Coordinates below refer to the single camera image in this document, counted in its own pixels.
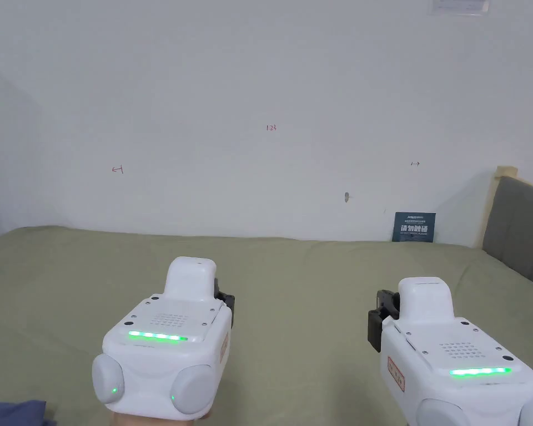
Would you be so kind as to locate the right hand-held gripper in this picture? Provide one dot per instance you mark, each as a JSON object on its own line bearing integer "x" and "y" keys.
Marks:
{"x": 448, "y": 355}

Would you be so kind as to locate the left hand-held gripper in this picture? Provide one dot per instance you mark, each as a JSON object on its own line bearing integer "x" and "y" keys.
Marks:
{"x": 169, "y": 355}

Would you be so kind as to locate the person's left hand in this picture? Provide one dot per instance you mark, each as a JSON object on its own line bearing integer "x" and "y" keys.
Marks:
{"x": 160, "y": 420}

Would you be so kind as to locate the dark blue sign card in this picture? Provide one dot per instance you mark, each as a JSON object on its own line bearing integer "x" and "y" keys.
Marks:
{"x": 413, "y": 227}

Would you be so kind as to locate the bed with pale green sheet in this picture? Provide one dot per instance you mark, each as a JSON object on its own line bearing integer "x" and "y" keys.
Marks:
{"x": 293, "y": 284}

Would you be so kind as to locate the grey padded headboard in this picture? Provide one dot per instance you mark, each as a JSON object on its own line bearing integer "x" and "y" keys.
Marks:
{"x": 519, "y": 226}

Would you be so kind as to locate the dark blue garment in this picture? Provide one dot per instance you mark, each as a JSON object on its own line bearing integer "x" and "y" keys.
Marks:
{"x": 9, "y": 412}

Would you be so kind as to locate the white paper notice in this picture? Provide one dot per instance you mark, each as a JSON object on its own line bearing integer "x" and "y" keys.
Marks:
{"x": 459, "y": 6}

